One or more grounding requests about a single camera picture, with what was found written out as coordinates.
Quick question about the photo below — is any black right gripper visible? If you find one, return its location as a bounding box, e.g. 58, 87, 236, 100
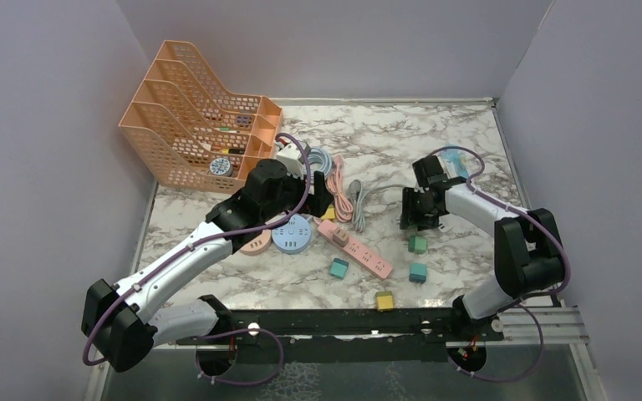
402, 186, 439, 231

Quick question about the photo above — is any teal plug adapter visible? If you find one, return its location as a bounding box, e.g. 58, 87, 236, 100
329, 258, 349, 280
409, 262, 428, 284

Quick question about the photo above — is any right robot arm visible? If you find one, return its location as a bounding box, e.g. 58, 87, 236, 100
400, 155, 569, 340

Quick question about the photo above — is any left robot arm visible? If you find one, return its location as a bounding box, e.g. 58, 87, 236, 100
81, 159, 334, 372

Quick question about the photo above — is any yellow plug adapter middle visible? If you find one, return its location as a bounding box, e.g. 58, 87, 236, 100
320, 206, 336, 221

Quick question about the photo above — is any yellow plug adapter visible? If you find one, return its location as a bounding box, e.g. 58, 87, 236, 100
320, 206, 336, 221
374, 291, 395, 312

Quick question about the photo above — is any green plug adapter lower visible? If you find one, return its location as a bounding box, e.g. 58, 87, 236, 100
407, 235, 428, 255

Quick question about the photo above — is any tan plug adapter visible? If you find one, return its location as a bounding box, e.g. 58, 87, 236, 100
331, 227, 349, 248

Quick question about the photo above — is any yellow plug adapter front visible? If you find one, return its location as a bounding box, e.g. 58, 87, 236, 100
374, 291, 395, 312

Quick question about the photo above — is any blue round power strip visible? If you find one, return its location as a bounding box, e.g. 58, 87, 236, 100
272, 215, 312, 255

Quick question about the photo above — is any blue white oval device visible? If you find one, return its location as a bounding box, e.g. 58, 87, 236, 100
440, 146, 470, 180

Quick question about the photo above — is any pink long power strip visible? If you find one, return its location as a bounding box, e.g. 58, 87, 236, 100
317, 220, 393, 280

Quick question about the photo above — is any pink round power strip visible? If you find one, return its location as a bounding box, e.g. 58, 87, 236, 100
239, 230, 272, 256

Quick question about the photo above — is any blue round tin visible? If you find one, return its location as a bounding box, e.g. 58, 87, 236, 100
209, 157, 234, 177

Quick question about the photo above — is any orange mesh file organizer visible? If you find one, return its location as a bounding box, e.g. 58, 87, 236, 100
119, 40, 283, 194

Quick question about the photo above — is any pink coiled cable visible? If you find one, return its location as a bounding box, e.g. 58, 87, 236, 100
325, 155, 355, 224

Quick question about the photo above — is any grey coiled cable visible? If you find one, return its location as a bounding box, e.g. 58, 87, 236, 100
349, 180, 410, 235

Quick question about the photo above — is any light blue coiled cable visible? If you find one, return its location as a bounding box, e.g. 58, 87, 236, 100
305, 147, 334, 181

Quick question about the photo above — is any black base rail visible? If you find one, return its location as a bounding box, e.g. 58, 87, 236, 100
178, 307, 504, 364

